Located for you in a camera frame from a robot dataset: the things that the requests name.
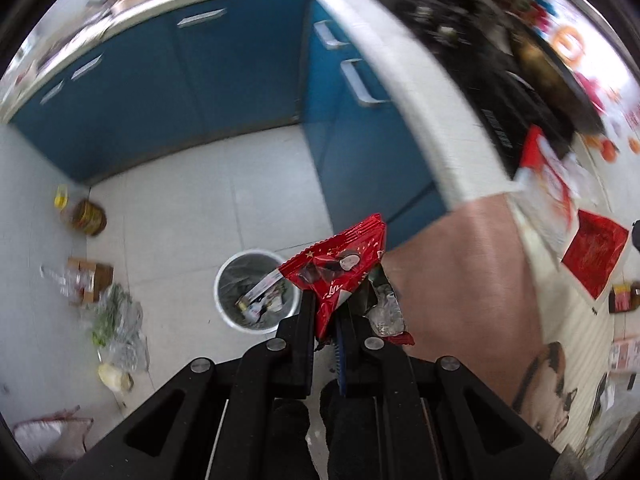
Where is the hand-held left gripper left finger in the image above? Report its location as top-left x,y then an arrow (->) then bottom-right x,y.
60,290 -> 318,480

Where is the yellow oil bottle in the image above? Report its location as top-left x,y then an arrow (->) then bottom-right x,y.
54,185 -> 108,237

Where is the red snack wrapper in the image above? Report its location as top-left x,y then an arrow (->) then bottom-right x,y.
278,214 -> 416,346

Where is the brown glass sauce bottle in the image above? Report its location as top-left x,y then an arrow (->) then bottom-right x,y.
607,282 -> 640,315

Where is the white trash can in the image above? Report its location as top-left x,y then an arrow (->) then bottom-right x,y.
214,249 -> 303,333

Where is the black frying pan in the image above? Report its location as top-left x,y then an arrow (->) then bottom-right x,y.
500,20 -> 608,136

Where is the blue kitchen cabinet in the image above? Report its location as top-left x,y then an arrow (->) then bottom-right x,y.
302,0 -> 448,251
10,0 -> 308,183

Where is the white sack with red trim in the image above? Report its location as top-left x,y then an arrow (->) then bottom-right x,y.
12,407 -> 96,463

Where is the red flat packet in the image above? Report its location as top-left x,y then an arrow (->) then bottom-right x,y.
561,209 -> 630,302

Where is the red and white snack bag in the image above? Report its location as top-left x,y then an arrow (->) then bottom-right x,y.
512,125 -> 601,256

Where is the small cardboard box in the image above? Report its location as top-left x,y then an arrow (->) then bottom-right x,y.
67,256 -> 115,303

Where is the cat print counter mat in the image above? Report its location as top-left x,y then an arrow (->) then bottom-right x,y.
382,192 -> 640,461

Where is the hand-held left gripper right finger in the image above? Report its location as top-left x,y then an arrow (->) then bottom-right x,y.
335,305 -> 561,480

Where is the pale yellow vegetable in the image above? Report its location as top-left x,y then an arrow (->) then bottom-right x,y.
97,362 -> 135,392

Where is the black phone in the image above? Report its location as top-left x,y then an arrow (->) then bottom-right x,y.
587,372 -> 610,428

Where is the colourful wall decal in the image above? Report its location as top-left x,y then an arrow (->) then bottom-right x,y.
520,0 -> 640,161

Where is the pink white packet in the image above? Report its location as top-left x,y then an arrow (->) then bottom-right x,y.
607,337 -> 640,373

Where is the black glass gas stove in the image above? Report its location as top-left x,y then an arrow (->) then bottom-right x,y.
350,0 -> 608,181

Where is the bag of green vegetables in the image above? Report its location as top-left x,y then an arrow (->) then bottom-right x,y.
82,282 -> 151,371

